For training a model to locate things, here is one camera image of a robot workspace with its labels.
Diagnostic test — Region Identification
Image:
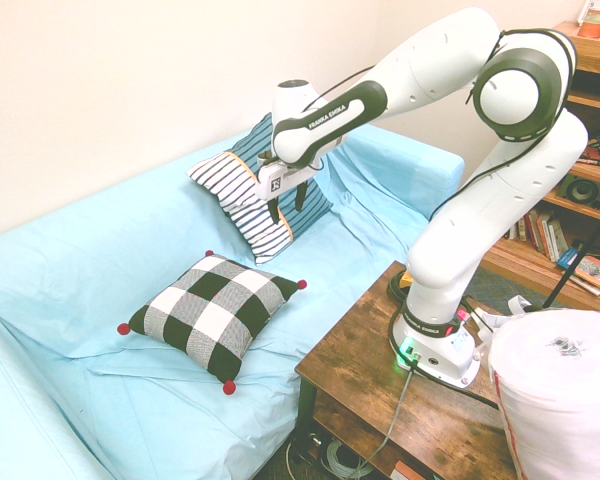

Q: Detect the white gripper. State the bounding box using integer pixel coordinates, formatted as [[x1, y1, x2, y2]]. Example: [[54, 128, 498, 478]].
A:
[[253, 160, 322, 225]]

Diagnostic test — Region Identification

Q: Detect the black white checkered pillow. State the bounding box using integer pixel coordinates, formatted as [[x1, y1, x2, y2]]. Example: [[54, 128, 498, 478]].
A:
[[116, 249, 308, 396]]

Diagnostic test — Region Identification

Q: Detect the blue white striped pillow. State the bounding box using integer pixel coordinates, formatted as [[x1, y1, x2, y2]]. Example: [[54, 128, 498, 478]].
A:
[[186, 112, 334, 266]]

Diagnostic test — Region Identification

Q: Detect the rustic brown wooden table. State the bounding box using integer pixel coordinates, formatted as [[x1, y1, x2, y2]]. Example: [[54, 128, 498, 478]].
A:
[[294, 259, 519, 480]]

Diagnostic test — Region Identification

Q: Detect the sofa with light blue cover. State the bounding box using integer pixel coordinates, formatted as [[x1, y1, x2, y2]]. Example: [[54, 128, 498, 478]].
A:
[[0, 123, 466, 480]]

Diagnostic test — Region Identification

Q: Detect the dark green rug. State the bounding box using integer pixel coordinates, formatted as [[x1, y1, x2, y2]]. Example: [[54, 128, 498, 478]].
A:
[[472, 267, 564, 309]]

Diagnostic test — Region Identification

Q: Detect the wooden bookshelf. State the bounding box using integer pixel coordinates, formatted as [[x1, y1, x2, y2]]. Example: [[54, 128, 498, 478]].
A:
[[479, 19, 600, 314]]

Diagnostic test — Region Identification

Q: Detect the grey spine book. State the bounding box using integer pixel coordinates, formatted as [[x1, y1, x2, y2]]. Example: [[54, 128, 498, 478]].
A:
[[547, 218, 571, 262]]

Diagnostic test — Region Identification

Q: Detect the blue book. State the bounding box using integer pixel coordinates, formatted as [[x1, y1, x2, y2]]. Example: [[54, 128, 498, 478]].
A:
[[556, 246, 584, 270]]

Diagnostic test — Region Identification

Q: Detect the green speaker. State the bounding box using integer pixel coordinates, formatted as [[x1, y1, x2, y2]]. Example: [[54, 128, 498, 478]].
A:
[[555, 172, 600, 209]]

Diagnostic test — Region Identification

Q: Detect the orange cover book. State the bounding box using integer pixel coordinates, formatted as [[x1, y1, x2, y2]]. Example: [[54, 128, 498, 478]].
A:
[[572, 254, 600, 296]]

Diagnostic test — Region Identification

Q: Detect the large white foam roll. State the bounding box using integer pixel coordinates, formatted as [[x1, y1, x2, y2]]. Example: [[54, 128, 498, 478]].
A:
[[488, 308, 600, 480]]

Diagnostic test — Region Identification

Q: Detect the orange mug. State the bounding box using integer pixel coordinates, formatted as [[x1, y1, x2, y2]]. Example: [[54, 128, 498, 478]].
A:
[[577, 7, 600, 39]]

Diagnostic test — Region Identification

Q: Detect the thick black base cable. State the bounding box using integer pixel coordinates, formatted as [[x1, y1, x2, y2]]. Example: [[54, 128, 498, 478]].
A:
[[387, 273, 501, 409]]

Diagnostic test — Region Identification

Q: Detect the white strap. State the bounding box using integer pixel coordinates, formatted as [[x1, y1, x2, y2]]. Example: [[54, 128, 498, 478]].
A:
[[472, 294, 531, 351]]

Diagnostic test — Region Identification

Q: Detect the coiled grey cable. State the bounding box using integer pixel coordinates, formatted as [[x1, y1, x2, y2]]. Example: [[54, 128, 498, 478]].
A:
[[324, 439, 376, 480]]

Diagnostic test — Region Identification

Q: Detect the black camera stand pole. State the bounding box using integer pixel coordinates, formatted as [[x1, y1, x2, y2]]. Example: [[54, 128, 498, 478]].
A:
[[542, 194, 600, 309]]

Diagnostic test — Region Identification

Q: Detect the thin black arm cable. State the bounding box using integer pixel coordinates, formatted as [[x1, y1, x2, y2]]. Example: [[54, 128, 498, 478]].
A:
[[304, 27, 580, 221]]

